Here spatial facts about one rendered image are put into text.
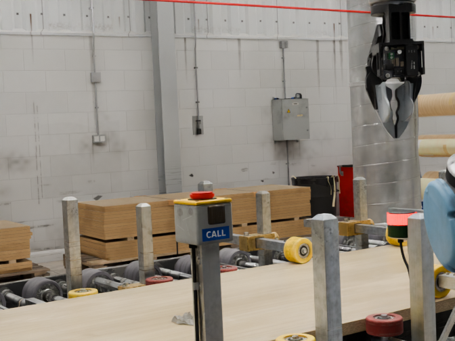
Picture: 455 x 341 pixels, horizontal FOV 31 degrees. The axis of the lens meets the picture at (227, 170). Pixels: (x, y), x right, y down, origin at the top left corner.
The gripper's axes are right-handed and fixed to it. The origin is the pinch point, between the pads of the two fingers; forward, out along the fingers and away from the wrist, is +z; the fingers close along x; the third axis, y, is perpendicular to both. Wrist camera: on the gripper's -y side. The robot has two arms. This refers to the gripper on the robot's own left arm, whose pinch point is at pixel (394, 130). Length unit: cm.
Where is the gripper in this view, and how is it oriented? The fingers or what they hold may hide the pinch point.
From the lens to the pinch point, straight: 136.6
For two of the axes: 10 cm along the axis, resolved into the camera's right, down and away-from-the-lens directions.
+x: 10.0, -0.5, 0.1
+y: 0.1, 0.5, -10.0
